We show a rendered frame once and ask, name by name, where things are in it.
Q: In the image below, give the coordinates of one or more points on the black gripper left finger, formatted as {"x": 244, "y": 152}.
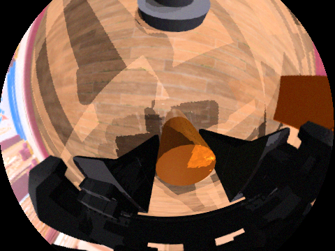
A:
{"x": 132, "y": 173}

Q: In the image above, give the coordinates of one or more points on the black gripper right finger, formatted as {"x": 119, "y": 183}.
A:
{"x": 237, "y": 160}

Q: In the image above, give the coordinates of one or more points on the orange tapered knob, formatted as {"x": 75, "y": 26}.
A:
{"x": 183, "y": 156}

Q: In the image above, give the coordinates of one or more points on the grey round pedestal with silver shaft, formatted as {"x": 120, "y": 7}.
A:
{"x": 174, "y": 15}

